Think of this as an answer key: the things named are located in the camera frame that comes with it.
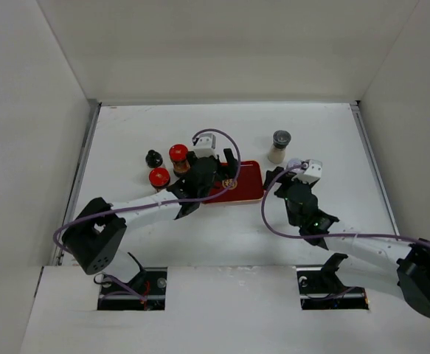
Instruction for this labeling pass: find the tall red-cap sauce bottle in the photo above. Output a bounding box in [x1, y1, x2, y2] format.
[169, 144, 190, 177]

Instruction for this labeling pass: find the silver-lid spice jar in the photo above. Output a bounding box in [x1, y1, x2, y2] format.
[286, 158, 303, 170]

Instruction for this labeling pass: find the short red-lid sauce jar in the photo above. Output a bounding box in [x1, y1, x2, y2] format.
[148, 167, 170, 192]

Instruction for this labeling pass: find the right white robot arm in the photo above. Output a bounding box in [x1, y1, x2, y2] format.
[263, 162, 430, 318]

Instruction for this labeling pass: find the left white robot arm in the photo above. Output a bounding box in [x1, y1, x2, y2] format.
[62, 148, 240, 294]

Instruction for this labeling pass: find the red rectangular tray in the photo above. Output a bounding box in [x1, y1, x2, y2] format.
[204, 160, 264, 204]

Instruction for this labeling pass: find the grey-cap white salt shaker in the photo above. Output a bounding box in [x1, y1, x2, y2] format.
[268, 130, 291, 164]

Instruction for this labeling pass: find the black-cap white bottle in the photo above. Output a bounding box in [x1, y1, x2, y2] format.
[145, 150, 164, 169]

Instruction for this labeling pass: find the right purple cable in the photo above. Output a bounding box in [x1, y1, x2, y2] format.
[260, 164, 430, 259]

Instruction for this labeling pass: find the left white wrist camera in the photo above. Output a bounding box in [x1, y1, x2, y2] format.
[193, 133, 216, 158]

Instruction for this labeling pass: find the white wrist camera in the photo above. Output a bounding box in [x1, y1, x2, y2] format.
[296, 159, 322, 184]
[193, 133, 216, 158]

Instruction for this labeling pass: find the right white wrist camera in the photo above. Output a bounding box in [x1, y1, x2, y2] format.
[296, 159, 322, 184]

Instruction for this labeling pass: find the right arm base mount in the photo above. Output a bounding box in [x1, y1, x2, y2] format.
[297, 254, 369, 310]

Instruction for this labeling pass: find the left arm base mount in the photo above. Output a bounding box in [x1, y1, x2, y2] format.
[94, 251, 168, 311]

